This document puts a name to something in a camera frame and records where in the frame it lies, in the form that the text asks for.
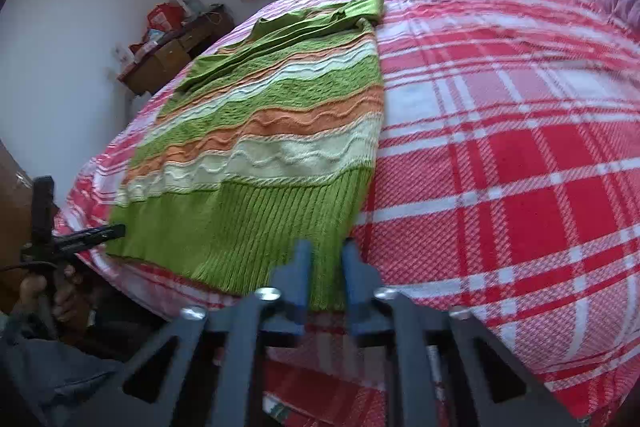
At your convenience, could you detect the pink pillow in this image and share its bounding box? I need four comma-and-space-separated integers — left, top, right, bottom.
595, 0, 640, 28

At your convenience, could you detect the brown wooden cabinet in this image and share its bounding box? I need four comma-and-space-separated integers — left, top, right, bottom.
0, 139, 66, 308

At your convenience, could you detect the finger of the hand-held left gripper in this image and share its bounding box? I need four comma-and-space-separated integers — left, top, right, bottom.
50, 223, 127, 254
31, 176, 56, 248

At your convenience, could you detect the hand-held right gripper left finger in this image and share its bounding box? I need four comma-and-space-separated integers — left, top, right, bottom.
65, 239, 315, 427

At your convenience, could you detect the brown wooden desk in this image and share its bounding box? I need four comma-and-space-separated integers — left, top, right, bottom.
117, 4, 236, 96

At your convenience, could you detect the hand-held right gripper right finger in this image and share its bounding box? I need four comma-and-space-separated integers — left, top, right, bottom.
341, 239, 581, 427

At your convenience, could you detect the green orange striped knit sweater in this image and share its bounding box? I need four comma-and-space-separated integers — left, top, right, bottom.
105, 0, 387, 312

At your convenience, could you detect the person's left hand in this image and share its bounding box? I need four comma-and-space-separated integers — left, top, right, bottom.
15, 264, 93, 325

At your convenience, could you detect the bed with red plaid sheet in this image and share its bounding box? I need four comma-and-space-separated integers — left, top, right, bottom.
52, 0, 640, 427

